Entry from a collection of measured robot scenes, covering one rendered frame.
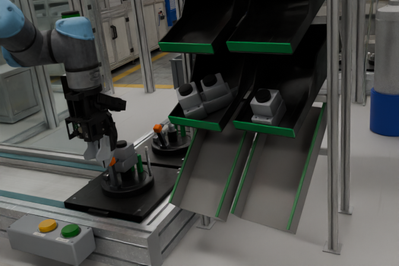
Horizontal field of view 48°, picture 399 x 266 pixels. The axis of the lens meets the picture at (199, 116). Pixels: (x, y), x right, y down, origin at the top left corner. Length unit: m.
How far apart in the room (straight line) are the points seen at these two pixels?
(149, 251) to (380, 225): 0.57
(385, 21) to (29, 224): 1.23
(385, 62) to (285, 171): 0.77
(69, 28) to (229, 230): 0.63
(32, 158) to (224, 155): 0.77
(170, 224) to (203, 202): 0.13
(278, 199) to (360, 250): 0.25
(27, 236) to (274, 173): 0.59
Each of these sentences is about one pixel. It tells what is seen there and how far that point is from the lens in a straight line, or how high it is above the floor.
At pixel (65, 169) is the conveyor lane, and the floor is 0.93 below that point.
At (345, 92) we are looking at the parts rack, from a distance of 1.12.
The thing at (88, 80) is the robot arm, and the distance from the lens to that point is 1.02.
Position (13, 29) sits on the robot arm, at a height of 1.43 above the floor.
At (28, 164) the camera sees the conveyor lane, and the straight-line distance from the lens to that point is 1.61.
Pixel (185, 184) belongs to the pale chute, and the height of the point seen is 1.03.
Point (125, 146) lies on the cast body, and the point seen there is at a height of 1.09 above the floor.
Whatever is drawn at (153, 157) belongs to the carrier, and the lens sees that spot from 1.36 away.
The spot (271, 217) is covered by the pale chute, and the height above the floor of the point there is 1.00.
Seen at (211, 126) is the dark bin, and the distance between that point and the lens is 0.91.
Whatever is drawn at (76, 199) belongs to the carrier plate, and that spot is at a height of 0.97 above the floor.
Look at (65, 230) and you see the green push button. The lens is 1.10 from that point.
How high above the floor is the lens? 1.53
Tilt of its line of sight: 20 degrees down
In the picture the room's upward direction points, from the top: 6 degrees counter-clockwise
